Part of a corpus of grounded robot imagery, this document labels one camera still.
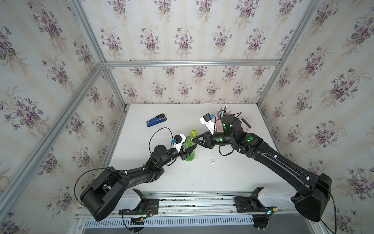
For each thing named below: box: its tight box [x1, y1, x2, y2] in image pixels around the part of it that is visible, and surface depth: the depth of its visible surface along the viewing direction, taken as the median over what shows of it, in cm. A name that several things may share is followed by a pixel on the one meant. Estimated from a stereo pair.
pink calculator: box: [239, 117, 253, 133], surface depth 106 cm
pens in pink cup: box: [216, 105, 234, 119], surface depth 103 cm
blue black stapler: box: [146, 113, 168, 128], surface depth 109 cm
